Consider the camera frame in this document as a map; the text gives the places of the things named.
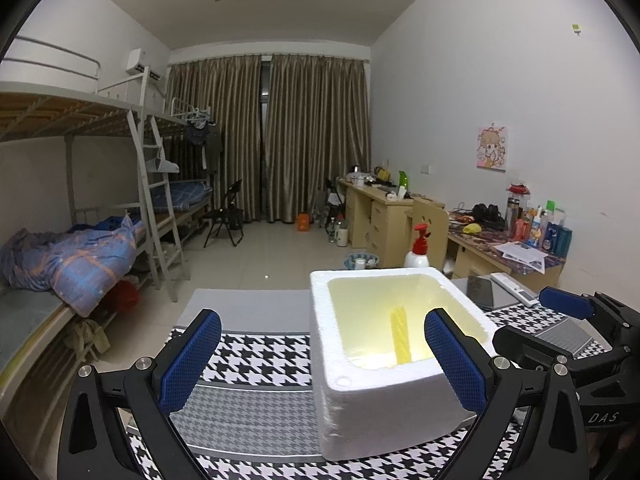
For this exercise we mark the white lotion bottle red pump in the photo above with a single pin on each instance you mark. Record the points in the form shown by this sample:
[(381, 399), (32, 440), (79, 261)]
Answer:
[(416, 259)]

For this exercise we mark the white remote control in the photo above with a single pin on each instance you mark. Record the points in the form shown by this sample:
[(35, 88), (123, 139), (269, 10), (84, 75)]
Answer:
[(515, 290)]

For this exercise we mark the yellow foam strip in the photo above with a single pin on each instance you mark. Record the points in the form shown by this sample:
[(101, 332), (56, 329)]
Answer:
[(400, 335)]

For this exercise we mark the grey mattress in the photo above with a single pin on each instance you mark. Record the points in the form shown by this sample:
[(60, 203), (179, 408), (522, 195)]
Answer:
[(25, 320)]

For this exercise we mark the wooden desk with patterned cover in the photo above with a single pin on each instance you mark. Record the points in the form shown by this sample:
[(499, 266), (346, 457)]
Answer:
[(475, 257)]

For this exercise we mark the wooden chair with smiley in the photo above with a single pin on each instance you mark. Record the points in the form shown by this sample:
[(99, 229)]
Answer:
[(432, 225)]

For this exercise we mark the dark smartphone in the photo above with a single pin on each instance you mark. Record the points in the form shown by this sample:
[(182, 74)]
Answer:
[(481, 292)]

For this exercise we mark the beige cloth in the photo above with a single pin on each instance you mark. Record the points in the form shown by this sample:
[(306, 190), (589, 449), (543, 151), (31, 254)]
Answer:
[(87, 337)]

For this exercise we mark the wooden desk with drawers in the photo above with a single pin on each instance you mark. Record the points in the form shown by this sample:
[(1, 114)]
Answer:
[(380, 220)]

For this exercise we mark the white metal bunk bed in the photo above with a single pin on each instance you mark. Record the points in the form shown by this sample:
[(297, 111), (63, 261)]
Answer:
[(175, 110), (65, 110)]

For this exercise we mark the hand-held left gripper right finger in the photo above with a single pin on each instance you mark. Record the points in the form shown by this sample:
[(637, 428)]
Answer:
[(454, 357)]

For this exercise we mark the white printed papers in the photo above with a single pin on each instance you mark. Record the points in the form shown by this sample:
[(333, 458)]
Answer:
[(522, 255)]

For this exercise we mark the cartoon wall poster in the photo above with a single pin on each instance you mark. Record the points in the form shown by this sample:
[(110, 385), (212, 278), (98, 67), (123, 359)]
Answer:
[(491, 147)]

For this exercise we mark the orange box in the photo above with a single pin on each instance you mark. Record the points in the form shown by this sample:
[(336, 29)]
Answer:
[(304, 223)]

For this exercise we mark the blue bedding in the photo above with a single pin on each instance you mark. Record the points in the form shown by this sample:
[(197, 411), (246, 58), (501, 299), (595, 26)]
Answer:
[(182, 194)]

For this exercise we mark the cluster of toiletry bottles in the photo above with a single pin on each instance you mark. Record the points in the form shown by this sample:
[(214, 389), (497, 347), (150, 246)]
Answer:
[(547, 235)]

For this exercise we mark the white air conditioner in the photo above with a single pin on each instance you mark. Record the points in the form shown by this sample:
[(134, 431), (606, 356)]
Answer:
[(137, 62)]

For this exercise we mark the yellow soft toy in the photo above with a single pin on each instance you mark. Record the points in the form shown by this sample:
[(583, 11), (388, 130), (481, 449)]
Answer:
[(471, 228)]

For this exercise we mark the white bunk bed ladder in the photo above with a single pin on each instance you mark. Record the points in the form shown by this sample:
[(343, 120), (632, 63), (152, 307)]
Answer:
[(155, 200)]

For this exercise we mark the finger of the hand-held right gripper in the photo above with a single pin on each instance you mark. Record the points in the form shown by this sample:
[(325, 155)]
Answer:
[(520, 344), (565, 303)]

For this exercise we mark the red bag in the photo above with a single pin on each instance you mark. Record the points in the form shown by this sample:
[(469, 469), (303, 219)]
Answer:
[(125, 296)]

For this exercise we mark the dark hanging clothes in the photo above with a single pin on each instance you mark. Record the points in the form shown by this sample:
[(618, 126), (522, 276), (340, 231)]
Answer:
[(202, 140)]

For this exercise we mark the white green wall sticker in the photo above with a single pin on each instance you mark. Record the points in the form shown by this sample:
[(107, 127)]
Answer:
[(582, 30)]

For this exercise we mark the blue plaid quilt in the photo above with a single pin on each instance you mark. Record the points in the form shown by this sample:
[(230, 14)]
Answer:
[(85, 265)]

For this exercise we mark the brown curtain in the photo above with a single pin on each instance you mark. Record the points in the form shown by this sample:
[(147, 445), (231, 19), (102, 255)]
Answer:
[(315, 135), (225, 135)]

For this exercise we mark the black folding chair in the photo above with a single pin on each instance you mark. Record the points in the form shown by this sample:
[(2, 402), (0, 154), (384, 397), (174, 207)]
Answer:
[(227, 210)]

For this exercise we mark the white patterned basin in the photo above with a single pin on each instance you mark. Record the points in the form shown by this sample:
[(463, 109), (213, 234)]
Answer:
[(361, 261)]

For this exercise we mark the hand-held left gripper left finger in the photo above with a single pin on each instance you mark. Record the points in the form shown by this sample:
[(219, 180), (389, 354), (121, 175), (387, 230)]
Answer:
[(191, 357)]

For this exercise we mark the houndstooth tablecloth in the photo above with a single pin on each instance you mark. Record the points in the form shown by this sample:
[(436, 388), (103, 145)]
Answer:
[(250, 355)]

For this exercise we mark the white foam box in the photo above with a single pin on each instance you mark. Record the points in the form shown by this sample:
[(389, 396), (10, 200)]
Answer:
[(350, 400)]

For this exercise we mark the white jug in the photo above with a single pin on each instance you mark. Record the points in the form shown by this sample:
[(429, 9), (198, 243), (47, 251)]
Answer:
[(342, 237)]

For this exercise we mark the black folded trolley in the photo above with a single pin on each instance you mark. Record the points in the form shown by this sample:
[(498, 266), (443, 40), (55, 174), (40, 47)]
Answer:
[(330, 205)]

